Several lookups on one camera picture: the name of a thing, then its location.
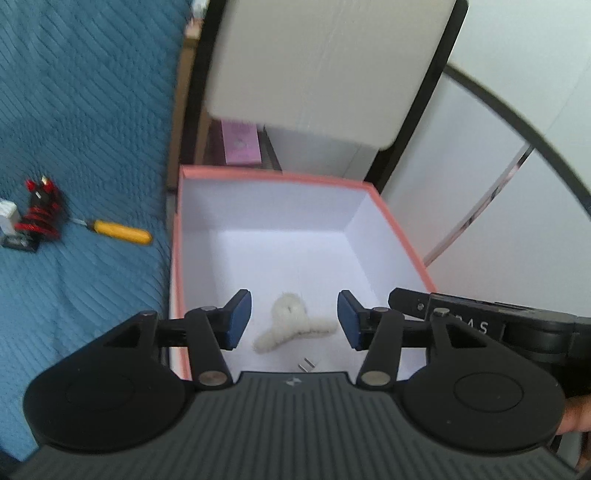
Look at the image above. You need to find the white box lid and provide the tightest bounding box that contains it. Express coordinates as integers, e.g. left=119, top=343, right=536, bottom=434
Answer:
left=185, top=0, right=470, bottom=195

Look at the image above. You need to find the pink cardboard box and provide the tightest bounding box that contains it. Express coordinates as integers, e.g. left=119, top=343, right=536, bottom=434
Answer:
left=168, top=165, right=437, bottom=383

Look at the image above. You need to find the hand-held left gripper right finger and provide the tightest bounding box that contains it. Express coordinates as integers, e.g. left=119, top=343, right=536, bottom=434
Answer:
left=337, top=289, right=493, bottom=387

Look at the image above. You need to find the small black device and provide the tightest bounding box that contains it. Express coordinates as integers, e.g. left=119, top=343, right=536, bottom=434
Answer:
left=2, top=235, right=38, bottom=254

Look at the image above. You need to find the yellow handle screwdriver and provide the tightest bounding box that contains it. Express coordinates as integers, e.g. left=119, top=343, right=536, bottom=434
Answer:
left=69, top=217, right=153, bottom=247

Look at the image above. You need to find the person's right hand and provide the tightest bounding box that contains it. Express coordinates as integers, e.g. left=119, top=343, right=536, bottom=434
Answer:
left=556, top=395, right=591, bottom=437

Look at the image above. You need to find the small pink box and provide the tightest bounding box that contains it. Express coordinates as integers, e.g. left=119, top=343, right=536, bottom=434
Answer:
left=221, top=119, right=264, bottom=167

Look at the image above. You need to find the brown cardboard panel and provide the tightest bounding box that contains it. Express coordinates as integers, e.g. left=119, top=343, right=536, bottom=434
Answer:
left=167, top=22, right=205, bottom=191

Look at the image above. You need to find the white cabinet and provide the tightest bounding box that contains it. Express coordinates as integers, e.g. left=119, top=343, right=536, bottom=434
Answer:
left=382, top=0, right=591, bottom=320

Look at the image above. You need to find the blue quilted blanket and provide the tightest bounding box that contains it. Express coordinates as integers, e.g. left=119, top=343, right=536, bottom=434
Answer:
left=0, top=0, right=197, bottom=462

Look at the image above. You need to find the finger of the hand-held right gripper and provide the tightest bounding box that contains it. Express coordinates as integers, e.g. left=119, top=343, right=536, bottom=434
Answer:
left=388, top=287, right=433, bottom=320

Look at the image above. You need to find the white charger adapter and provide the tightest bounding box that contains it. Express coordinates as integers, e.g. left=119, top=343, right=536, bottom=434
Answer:
left=0, top=198, right=22, bottom=234

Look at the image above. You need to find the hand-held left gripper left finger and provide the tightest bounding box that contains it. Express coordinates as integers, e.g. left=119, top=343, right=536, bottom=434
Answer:
left=104, top=289, right=253, bottom=387

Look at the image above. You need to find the white fluffy hair claw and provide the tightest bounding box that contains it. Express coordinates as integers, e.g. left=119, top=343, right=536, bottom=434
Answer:
left=252, top=292, right=339, bottom=354

